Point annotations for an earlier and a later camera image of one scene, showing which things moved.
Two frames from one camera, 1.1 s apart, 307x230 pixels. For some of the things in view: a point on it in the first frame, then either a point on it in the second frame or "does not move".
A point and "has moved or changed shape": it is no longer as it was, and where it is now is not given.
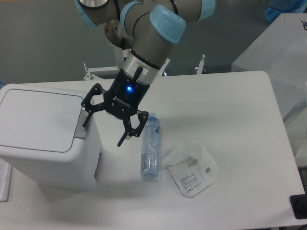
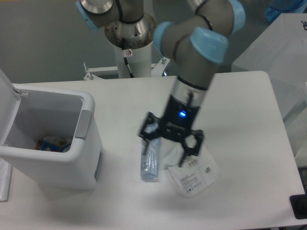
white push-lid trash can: x=42 y=139 has moved or changed shape
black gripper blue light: x=124 y=98 to x=177 y=124
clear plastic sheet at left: x=5 y=173 does not move
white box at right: x=280 y=52 does not move
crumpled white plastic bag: x=191 y=167 does not move
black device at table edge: x=299 y=203 does not move
